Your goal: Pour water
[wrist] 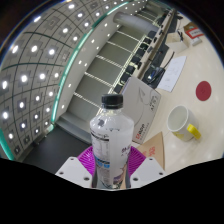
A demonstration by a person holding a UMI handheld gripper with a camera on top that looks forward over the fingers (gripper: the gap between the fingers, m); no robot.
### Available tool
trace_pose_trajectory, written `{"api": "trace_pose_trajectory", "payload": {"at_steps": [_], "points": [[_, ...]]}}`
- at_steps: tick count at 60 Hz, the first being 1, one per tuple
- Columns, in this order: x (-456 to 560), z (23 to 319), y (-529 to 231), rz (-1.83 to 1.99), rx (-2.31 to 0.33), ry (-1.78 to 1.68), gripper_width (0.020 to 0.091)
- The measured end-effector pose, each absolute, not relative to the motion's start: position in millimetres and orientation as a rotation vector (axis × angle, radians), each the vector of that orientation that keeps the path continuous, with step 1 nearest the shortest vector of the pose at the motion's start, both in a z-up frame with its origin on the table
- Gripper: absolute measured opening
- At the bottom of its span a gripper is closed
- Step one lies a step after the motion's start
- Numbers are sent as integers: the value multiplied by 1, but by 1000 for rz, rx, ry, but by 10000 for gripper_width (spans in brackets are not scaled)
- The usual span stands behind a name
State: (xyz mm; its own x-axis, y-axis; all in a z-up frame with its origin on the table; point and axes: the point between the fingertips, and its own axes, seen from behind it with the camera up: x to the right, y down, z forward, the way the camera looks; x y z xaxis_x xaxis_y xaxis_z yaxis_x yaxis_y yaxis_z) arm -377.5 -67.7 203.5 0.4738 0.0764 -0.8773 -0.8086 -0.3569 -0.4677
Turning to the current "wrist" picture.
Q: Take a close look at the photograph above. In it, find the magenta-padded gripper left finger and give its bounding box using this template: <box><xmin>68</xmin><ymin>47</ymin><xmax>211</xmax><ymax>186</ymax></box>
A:
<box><xmin>54</xmin><ymin>145</ymin><xmax>98</xmax><ymax>188</ymax></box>

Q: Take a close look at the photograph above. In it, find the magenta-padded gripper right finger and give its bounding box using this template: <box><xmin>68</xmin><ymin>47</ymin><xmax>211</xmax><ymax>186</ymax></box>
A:
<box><xmin>125</xmin><ymin>145</ymin><xmax>167</xmax><ymax>189</ymax></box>

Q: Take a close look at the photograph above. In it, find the clear black-capped water bottle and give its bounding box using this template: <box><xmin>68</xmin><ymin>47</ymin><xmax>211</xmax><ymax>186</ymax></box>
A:
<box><xmin>89</xmin><ymin>93</ymin><xmax>135</xmax><ymax>190</ymax></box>

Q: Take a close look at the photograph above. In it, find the brown cardboard sheet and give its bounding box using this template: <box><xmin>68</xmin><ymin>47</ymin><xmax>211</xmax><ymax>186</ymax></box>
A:
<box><xmin>135</xmin><ymin>131</ymin><xmax>166</xmax><ymax>171</ymax></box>

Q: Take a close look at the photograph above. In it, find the white paper carton box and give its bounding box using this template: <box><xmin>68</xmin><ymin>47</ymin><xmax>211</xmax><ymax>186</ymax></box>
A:
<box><xmin>119</xmin><ymin>76</ymin><xmax>162</xmax><ymax>145</ymax></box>

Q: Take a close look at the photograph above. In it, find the black desk phone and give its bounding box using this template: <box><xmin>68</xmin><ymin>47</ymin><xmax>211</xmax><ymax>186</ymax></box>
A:
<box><xmin>145</xmin><ymin>64</ymin><xmax>167</xmax><ymax>89</ymax></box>

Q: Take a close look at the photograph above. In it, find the flat round red coaster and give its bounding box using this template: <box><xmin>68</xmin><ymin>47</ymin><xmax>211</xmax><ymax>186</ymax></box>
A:
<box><xmin>195</xmin><ymin>80</ymin><xmax>213</xmax><ymax>102</ymax></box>

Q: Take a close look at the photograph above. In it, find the white paper sheet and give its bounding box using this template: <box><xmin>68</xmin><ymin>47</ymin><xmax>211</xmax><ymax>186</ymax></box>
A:
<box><xmin>156</xmin><ymin>55</ymin><xmax>188</xmax><ymax>93</ymax></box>

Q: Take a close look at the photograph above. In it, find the group of ceiling lights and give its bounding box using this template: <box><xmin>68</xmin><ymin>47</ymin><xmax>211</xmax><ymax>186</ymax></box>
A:
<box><xmin>0</xmin><ymin>0</ymin><xmax>151</xmax><ymax>158</ymax></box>

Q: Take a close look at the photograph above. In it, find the row of black office chairs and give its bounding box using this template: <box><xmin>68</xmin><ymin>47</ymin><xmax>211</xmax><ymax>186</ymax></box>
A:
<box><xmin>113</xmin><ymin>29</ymin><xmax>161</xmax><ymax>94</ymax></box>

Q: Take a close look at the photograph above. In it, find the white power strip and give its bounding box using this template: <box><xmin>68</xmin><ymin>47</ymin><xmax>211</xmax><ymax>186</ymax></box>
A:
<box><xmin>191</xmin><ymin>36</ymin><xmax>204</xmax><ymax>47</ymax></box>

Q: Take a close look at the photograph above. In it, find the red-edged brown open box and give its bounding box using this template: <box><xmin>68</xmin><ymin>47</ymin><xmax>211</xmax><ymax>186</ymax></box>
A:
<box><xmin>183</xmin><ymin>21</ymin><xmax>205</xmax><ymax>43</ymax></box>

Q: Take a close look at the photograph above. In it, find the white mug with yellow handle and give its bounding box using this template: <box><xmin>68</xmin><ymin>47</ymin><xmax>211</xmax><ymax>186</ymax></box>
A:
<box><xmin>166</xmin><ymin>105</ymin><xmax>202</xmax><ymax>142</ymax></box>

